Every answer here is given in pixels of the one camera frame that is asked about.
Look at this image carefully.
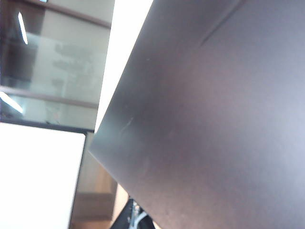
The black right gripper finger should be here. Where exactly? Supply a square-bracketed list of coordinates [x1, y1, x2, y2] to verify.
[109, 198, 158, 229]

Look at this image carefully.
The black Lenovo laptop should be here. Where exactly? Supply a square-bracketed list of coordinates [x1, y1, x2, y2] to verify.
[88, 0, 305, 229]

